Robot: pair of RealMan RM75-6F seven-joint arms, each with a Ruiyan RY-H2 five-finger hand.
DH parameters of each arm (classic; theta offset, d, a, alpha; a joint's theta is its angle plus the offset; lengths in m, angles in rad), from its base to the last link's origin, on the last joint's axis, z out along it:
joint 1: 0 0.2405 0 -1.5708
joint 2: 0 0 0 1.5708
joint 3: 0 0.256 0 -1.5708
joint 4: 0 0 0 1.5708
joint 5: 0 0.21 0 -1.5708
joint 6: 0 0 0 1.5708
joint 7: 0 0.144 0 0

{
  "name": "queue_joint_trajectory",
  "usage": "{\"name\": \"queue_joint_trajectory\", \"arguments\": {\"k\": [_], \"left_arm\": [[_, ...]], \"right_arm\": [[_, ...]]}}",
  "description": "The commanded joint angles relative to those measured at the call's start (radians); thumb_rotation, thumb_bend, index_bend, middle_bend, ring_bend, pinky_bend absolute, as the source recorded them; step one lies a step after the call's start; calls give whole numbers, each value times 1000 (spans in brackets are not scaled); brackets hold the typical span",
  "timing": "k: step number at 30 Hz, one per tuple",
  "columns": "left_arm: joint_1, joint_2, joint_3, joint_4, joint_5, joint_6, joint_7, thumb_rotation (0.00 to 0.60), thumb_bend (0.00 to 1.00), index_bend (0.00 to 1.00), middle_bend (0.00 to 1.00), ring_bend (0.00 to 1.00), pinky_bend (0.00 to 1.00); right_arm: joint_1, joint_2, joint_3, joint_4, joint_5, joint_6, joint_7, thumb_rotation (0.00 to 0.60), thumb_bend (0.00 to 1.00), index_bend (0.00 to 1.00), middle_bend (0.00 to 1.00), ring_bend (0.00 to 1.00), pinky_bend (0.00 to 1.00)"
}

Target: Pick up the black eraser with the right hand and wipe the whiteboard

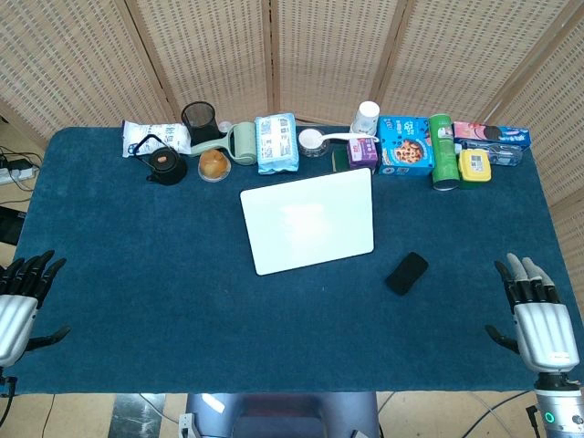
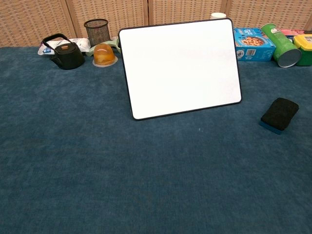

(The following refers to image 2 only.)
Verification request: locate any black felt blue eraser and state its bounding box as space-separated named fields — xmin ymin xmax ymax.
xmin=258 ymin=97 xmax=300 ymax=136

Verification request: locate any white cutting board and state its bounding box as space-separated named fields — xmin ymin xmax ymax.
xmin=117 ymin=18 xmax=243 ymax=121

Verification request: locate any blue table cloth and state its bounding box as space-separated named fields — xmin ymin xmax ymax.
xmin=0 ymin=46 xmax=312 ymax=234

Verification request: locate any bun in plastic bowl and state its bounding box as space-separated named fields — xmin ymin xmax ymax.
xmin=92 ymin=43 xmax=118 ymax=68

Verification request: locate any black mesh pen holder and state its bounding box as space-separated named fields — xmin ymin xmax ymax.
xmin=83 ymin=19 xmax=110 ymax=47

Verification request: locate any white plastic snack bag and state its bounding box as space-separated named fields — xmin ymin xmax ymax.
xmin=38 ymin=38 xmax=91 ymax=56

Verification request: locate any black cast iron teapot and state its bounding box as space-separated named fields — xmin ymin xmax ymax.
xmin=42 ymin=33 xmax=86 ymax=70

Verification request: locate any blue cookie box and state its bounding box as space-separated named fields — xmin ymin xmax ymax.
xmin=233 ymin=27 xmax=277 ymax=62

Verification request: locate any green chip can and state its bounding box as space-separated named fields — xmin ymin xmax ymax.
xmin=260 ymin=22 xmax=302 ymax=68

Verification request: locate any woven folding screen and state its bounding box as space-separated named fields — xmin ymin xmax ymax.
xmin=0 ymin=0 xmax=312 ymax=48

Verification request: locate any pink snack box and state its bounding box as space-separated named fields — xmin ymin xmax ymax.
xmin=279 ymin=29 xmax=305 ymax=36

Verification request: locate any yellow small box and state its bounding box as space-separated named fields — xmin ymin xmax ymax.
xmin=293 ymin=34 xmax=312 ymax=67

